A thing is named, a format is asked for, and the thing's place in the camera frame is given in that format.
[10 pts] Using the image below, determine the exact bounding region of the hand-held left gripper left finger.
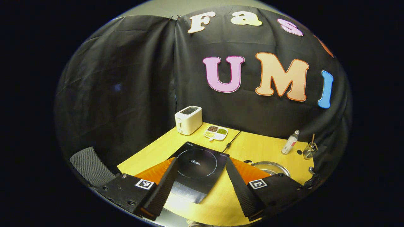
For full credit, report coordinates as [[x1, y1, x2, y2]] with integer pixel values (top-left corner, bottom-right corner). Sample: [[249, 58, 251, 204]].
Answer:
[[90, 157, 179, 221]]

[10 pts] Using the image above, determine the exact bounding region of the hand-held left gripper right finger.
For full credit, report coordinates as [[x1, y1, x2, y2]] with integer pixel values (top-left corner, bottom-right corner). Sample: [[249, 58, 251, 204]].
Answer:
[[226, 157, 311, 221]]

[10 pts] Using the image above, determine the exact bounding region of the steel pot with black handle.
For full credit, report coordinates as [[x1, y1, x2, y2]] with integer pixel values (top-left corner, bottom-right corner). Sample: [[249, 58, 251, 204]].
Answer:
[[243, 160, 291, 178]]

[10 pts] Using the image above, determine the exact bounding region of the black induction cooktop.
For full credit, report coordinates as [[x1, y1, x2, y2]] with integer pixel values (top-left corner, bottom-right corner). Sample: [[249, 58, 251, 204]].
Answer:
[[167, 142, 230, 204]]

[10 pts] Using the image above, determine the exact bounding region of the clear plastic bottle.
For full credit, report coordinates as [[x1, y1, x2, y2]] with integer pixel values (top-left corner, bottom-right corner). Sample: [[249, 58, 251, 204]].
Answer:
[[281, 130, 300, 155]]

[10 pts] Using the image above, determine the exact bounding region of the white divided dish of beans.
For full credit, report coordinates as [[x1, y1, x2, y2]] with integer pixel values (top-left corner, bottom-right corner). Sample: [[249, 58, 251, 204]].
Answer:
[[204, 125, 228, 141]]

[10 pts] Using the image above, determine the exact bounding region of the white toaster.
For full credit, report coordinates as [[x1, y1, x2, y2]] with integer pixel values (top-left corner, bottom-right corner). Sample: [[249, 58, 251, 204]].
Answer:
[[175, 106, 203, 136]]

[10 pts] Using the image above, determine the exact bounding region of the grey ribbed chair back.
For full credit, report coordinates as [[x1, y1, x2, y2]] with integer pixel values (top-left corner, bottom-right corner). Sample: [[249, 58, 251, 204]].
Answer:
[[70, 147, 116, 187]]

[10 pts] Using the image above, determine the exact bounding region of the small wire basket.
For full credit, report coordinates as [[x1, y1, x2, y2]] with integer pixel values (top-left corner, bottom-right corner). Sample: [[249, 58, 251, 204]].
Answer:
[[303, 133, 318, 160]]

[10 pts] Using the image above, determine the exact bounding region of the black power cable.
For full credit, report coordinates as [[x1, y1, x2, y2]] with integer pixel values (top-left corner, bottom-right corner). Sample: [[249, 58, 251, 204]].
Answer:
[[222, 131, 242, 153]]

